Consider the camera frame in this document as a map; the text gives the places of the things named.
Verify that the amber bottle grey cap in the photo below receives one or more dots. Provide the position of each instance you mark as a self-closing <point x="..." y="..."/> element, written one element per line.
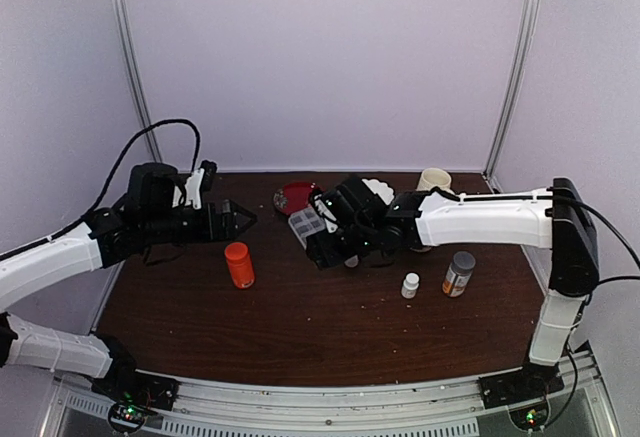
<point x="458" y="274"/>

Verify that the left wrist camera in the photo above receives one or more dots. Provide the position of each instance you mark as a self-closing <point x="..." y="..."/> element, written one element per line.
<point x="195" y="185"/>

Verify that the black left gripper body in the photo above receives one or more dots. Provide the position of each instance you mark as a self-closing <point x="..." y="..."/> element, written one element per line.
<point x="212" y="233"/>

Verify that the orange pill bottle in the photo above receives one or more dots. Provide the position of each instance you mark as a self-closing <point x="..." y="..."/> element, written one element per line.
<point x="240" y="265"/>

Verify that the red floral plate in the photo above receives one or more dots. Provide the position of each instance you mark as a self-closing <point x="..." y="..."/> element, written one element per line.
<point x="294" y="196"/>

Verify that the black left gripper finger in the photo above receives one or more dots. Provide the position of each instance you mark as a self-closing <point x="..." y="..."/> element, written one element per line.
<point x="239" y="213"/>
<point x="235" y="229"/>

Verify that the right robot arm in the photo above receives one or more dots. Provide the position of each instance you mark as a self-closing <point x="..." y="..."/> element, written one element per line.
<point x="551" y="218"/>

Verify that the small white pill bottle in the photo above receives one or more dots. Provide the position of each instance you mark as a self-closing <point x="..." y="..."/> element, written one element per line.
<point x="410" y="285"/>

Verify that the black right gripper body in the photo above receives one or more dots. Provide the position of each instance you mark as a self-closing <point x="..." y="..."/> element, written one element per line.
<point x="357" y="243"/>

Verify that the white scalloped bowl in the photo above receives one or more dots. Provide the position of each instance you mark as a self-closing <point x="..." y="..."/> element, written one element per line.
<point x="381" y="189"/>

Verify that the cream textured mug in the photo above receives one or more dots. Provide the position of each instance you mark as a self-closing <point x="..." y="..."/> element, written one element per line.
<point x="434" y="178"/>

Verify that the right aluminium frame post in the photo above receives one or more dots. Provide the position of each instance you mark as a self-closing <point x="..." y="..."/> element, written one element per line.
<point x="527" y="26"/>

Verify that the clear plastic pill organizer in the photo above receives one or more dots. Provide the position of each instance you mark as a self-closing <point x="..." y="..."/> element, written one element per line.
<point x="305" y="223"/>

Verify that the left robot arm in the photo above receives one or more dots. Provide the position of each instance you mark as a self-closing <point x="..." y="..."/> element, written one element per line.
<point x="160" y="206"/>

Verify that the aluminium frame post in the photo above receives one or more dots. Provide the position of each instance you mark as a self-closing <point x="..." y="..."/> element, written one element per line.
<point x="527" y="26"/>
<point x="130" y="61"/>

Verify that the left aluminium frame post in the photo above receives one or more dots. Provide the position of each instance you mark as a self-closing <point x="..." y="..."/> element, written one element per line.
<point x="130" y="61"/>

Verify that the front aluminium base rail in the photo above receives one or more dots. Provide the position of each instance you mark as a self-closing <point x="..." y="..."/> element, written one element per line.
<point x="451" y="407"/>

